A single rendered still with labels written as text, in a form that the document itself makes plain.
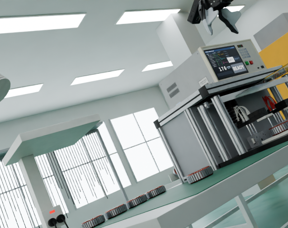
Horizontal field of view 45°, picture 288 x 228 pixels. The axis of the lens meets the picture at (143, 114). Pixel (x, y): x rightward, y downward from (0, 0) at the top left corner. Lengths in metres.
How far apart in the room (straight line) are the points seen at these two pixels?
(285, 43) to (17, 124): 5.60
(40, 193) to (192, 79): 0.93
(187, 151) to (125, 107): 7.56
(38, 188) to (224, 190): 0.99
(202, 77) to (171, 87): 0.24
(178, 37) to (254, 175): 5.21
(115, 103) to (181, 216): 8.43
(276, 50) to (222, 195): 4.80
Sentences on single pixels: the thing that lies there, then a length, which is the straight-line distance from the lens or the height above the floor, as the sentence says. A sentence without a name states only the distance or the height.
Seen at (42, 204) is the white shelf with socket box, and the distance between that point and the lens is 1.67.
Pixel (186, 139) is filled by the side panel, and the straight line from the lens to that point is 1.77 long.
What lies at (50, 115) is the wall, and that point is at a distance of 8.36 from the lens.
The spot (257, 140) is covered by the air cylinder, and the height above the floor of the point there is 0.79.
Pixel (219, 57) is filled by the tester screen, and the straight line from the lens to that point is 1.82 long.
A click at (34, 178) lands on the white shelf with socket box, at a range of 1.69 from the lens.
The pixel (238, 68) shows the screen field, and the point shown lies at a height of 1.16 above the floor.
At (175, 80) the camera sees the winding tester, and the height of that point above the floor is 1.27.
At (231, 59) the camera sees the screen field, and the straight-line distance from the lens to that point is 1.87.
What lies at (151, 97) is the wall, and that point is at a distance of 9.90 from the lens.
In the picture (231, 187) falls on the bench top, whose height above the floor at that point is 0.72.
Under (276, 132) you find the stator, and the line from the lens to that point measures 1.63.
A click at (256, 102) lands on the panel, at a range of 2.06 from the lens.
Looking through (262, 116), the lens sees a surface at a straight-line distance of 1.68.
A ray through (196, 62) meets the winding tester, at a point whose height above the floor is 1.27.
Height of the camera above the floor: 0.82
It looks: 11 degrees up
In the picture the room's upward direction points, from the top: 25 degrees counter-clockwise
